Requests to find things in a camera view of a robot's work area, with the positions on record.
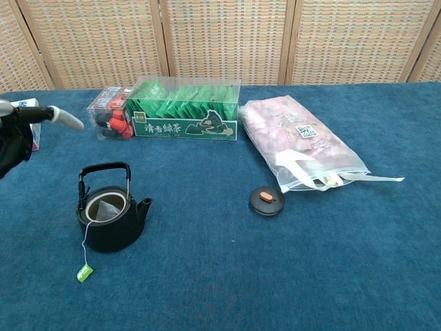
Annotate clear box green tea sachets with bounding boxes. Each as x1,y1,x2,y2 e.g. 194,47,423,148
125,77,241,141

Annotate white pink carton box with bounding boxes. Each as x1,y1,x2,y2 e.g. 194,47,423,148
10,98,42,152

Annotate black teapot lid orange knob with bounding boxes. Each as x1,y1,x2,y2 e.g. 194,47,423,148
249,186,285,217

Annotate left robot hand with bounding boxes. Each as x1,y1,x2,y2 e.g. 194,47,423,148
0,98,85,179

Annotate frosted zip bag pink packets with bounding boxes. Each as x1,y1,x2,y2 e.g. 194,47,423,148
238,97,405,193

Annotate woven wooden folding screen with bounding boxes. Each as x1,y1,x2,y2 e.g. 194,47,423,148
0,0,441,91

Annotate pyramid tea bag with string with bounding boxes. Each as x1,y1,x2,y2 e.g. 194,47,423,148
76,201,121,283

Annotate small black teapot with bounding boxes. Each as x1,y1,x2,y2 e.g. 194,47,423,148
76,161,154,254

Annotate clear box red black capsules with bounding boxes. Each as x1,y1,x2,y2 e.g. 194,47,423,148
86,86,135,141

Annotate blue table cloth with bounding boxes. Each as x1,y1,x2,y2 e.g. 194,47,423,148
0,81,441,331

